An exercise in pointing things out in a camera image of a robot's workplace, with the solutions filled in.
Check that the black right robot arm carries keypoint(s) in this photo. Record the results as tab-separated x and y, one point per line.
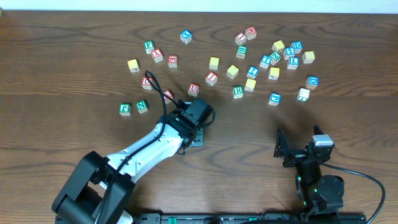
320	193

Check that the yellow block middle right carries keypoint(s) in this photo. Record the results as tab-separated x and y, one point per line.
274	73

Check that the yellow O wooden block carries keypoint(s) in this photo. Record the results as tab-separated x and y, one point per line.
214	62

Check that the green F wooden block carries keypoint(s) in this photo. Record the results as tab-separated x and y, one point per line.
149	46

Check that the green B wooden block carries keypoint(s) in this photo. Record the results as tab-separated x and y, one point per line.
241	51

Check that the blue T wooden block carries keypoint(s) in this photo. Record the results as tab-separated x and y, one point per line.
265	61

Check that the red E wooden block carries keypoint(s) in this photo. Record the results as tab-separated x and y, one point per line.
173	61

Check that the red i block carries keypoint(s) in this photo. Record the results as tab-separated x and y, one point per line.
241	39
211	78

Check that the green Z wooden block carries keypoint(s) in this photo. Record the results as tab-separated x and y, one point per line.
275	57

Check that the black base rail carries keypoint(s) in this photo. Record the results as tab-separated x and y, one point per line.
156	218

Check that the yellow block far top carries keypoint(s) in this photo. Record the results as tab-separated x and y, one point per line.
278	46

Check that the red u block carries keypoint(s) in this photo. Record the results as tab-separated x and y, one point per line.
146	83
193	89

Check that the yellow acorn wooden block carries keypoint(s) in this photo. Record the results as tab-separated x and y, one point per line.
133	66

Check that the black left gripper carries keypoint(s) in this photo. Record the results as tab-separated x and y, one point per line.
199	137

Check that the green N wooden block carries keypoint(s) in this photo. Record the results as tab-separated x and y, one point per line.
141	106

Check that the blue 2 wooden block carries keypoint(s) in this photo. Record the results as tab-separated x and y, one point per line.
252	72

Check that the yellow block near R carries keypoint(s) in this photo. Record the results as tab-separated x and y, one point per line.
250	85

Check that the blue d block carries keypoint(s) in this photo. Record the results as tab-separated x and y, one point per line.
297	46
312	82

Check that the white green wooden block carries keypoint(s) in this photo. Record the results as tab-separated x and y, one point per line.
303	94

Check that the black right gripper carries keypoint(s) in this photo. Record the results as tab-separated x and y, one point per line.
297	155

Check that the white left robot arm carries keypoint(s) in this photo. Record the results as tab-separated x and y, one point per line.
99	189

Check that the blue D block right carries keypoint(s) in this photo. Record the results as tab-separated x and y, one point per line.
312	82

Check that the yellow 8 wooden block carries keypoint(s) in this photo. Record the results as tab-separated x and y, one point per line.
308	57

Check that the red A wooden block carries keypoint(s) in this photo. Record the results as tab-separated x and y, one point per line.
168	97

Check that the red I block far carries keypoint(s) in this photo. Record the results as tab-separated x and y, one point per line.
241	39

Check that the red X wooden block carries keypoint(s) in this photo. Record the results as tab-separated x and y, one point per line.
157	55

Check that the blue 5 wooden block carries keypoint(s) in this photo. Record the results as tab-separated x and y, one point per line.
288	53

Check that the red I block centre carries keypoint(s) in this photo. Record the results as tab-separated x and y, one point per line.
211	78

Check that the blue P wooden block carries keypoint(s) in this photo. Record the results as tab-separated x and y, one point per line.
274	99

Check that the blue X wooden block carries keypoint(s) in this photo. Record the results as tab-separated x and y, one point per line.
186	36

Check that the blue L wooden block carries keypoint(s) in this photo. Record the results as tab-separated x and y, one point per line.
293	63

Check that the red U block left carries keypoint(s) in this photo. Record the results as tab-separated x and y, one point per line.
146	83

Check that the red U block centre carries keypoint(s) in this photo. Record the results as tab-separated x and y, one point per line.
193	89

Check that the yellow block beside centre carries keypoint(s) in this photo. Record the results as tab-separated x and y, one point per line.
232	71

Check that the blue D block far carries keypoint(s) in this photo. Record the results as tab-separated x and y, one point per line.
297	46

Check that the red W wooden block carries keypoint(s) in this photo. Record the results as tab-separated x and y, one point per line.
251	33

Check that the green R wooden block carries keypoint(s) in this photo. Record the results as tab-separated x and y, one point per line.
238	92

